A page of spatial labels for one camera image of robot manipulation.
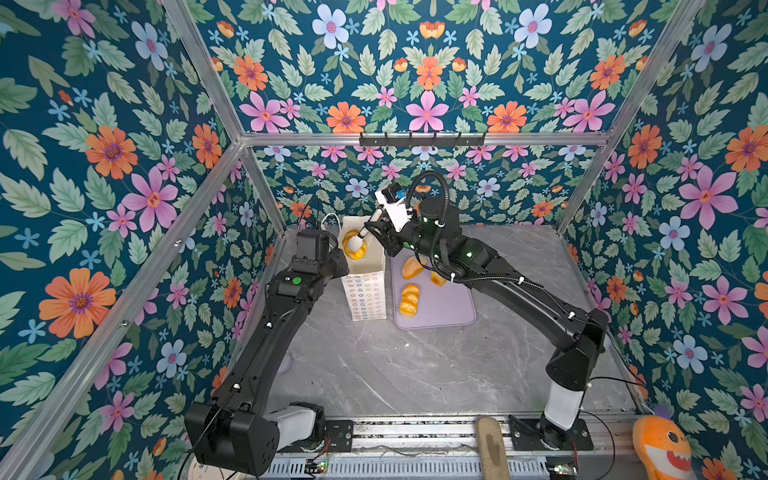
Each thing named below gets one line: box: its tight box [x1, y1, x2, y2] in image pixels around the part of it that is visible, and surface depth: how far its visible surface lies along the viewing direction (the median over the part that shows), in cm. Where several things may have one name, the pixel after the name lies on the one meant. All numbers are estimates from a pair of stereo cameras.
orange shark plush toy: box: [632, 416, 697, 480], surface depth 66 cm
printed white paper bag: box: [340, 216, 386, 322], surface depth 82 cm
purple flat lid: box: [278, 353, 294, 374], surface depth 86 cm
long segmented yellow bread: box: [399, 284, 420, 317], surface depth 97 cm
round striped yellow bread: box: [342, 229, 368, 261], surface depth 78 cm
